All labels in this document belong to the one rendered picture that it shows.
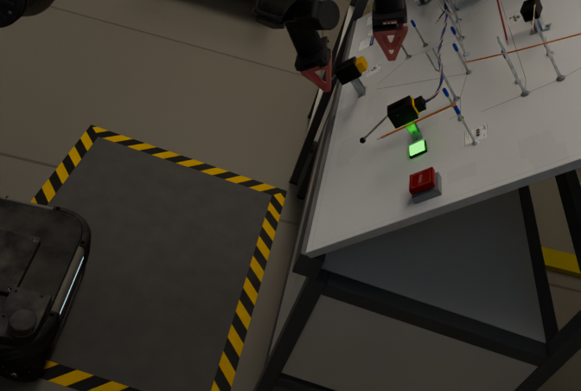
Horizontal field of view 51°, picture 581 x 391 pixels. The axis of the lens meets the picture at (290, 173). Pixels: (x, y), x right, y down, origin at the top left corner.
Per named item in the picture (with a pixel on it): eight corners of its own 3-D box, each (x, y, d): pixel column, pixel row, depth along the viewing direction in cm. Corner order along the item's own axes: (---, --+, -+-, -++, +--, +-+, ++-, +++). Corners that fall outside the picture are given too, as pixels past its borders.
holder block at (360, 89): (335, 100, 175) (317, 73, 171) (373, 83, 170) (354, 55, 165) (334, 109, 172) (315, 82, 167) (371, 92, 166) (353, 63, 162)
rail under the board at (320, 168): (291, 272, 131) (300, 253, 127) (347, 35, 222) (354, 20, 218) (316, 280, 131) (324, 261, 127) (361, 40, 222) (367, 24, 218)
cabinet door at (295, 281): (264, 357, 160) (308, 264, 135) (299, 219, 202) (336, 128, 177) (274, 361, 160) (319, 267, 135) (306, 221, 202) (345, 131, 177)
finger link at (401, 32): (407, 49, 126) (406, 5, 121) (409, 64, 120) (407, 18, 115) (374, 52, 127) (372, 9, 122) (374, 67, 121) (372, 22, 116)
